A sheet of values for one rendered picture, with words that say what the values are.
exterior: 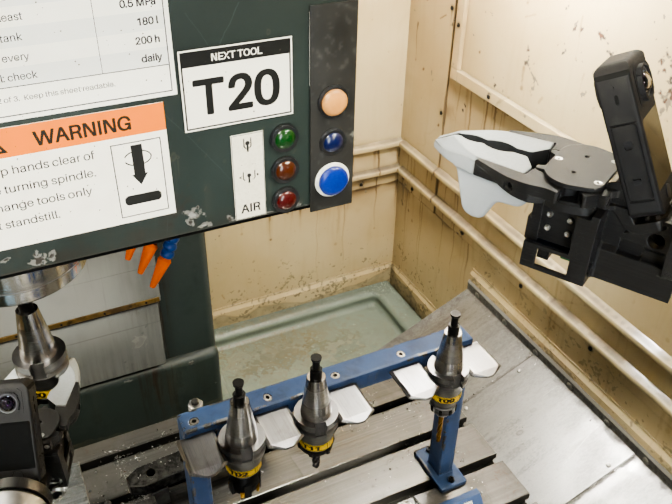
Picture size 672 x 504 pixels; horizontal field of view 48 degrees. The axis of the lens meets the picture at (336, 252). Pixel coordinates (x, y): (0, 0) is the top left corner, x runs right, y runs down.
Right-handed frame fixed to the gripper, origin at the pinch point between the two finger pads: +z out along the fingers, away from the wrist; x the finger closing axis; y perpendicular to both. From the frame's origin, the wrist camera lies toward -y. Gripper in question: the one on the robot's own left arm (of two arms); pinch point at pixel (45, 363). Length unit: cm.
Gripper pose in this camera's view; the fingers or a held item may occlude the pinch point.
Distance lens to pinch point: 103.6
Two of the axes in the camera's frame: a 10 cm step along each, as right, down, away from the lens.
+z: -1.3, -5.8, 8.1
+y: -0.1, 8.1, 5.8
